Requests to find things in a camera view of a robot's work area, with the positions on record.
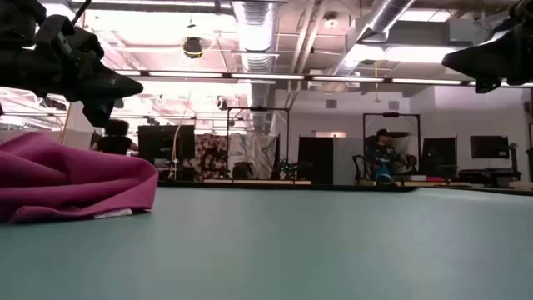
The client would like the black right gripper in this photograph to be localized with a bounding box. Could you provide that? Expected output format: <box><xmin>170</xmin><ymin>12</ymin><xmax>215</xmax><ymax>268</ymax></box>
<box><xmin>441</xmin><ymin>0</ymin><xmax>533</xmax><ymax>94</ymax></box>

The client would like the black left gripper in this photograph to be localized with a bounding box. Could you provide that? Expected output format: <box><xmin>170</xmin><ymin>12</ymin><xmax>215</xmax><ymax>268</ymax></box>
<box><xmin>0</xmin><ymin>39</ymin><xmax>145</xmax><ymax>128</ymax></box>

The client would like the magenta towel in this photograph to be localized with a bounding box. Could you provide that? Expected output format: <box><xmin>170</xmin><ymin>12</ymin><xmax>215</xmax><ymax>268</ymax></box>
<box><xmin>0</xmin><ymin>131</ymin><xmax>160</xmax><ymax>225</ymax></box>

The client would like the person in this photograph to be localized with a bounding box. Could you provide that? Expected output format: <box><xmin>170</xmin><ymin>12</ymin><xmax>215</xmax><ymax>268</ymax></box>
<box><xmin>90</xmin><ymin>119</ymin><xmax>140</xmax><ymax>157</ymax></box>
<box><xmin>365</xmin><ymin>128</ymin><xmax>419</xmax><ymax>185</ymax></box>

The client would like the beige curtain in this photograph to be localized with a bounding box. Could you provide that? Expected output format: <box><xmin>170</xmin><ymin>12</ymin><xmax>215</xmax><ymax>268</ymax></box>
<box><xmin>0</xmin><ymin>128</ymin><xmax>93</xmax><ymax>151</ymax></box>

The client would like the black computer monitor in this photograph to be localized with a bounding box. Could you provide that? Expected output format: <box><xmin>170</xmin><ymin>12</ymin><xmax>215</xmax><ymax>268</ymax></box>
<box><xmin>137</xmin><ymin>124</ymin><xmax>196</xmax><ymax>166</ymax></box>
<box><xmin>421</xmin><ymin>136</ymin><xmax>458</xmax><ymax>179</ymax></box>

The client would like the black ceiling dome device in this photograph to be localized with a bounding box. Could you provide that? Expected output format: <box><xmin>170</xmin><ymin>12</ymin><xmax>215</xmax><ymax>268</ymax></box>
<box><xmin>182</xmin><ymin>35</ymin><xmax>204</xmax><ymax>60</ymax></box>

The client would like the black equipment desk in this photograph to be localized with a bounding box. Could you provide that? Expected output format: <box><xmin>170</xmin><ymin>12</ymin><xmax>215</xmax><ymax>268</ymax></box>
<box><xmin>457</xmin><ymin>142</ymin><xmax>522</xmax><ymax>188</ymax></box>

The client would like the floral patterned cloth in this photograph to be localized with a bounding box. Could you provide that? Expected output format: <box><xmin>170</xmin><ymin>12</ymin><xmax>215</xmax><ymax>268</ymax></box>
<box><xmin>194</xmin><ymin>132</ymin><xmax>229</xmax><ymax>181</ymax></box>

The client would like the distant wooden table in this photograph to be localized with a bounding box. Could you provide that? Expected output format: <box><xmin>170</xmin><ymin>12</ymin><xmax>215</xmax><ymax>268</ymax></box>
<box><xmin>202</xmin><ymin>178</ymin><xmax>312</xmax><ymax>187</ymax></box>
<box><xmin>361</xmin><ymin>179</ymin><xmax>474</xmax><ymax>188</ymax></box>

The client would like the long ceiling light strip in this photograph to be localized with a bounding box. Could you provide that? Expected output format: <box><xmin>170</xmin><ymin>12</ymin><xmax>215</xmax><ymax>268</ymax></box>
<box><xmin>112</xmin><ymin>69</ymin><xmax>533</xmax><ymax>88</ymax></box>

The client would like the grey partition panel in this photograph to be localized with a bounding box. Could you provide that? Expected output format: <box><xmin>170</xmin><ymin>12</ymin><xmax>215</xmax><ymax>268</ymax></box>
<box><xmin>332</xmin><ymin>137</ymin><xmax>366</xmax><ymax>186</ymax></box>

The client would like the black partition panel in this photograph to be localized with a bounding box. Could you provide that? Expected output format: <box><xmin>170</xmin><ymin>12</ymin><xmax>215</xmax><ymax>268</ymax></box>
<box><xmin>296</xmin><ymin>136</ymin><xmax>335</xmax><ymax>186</ymax></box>

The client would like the green table mat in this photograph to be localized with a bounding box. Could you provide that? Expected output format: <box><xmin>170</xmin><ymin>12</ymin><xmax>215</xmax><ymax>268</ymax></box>
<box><xmin>0</xmin><ymin>186</ymin><xmax>533</xmax><ymax>300</ymax></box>

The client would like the thick yellow cable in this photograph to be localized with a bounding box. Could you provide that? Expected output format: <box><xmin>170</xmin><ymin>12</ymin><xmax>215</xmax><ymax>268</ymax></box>
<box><xmin>59</xmin><ymin>102</ymin><xmax>72</xmax><ymax>145</ymax></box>

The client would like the grey rectangular air duct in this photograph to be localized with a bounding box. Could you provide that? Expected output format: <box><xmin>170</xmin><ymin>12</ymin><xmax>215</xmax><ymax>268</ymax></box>
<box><xmin>360</xmin><ymin>18</ymin><xmax>488</xmax><ymax>47</ymax></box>

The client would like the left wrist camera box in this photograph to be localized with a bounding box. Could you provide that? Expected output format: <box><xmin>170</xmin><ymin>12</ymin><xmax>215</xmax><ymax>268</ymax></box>
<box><xmin>33</xmin><ymin>14</ymin><xmax>105</xmax><ymax>60</ymax></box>

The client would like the black wall-mounted monitor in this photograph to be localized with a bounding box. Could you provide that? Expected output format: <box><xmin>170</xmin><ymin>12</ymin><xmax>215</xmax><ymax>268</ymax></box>
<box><xmin>469</xmin><ymin>134</ymin><xmax>511</xmax><ymax>160</ymax></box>

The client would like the thin yellow hanging cable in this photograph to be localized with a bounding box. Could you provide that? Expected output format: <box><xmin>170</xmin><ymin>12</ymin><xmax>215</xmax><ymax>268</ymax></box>
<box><xmin>169</xmin><ymin>93</ymin><xmax>192</xmax><ymax>180</ymax></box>

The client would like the black left camera cable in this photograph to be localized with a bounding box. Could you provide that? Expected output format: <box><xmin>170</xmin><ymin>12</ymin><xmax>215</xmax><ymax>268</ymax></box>
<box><xmin>71</xmin><ymin>0</ymin><xmax>93</xmax><ymax>25</ymax></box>

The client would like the smooth silver air duct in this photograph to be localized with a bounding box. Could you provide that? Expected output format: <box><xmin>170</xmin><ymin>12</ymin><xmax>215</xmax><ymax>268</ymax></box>
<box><xmin>331</xmin><ymin>0</ymin><xmax>417</xmax><ymax>84</ymax></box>

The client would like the ribbed silver air duct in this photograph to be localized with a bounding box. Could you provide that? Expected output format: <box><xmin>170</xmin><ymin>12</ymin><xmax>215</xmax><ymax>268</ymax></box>
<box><xmin>231</xmin><ymin>0</ymin><xmax>279</xmax><ymax>133</ymax></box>

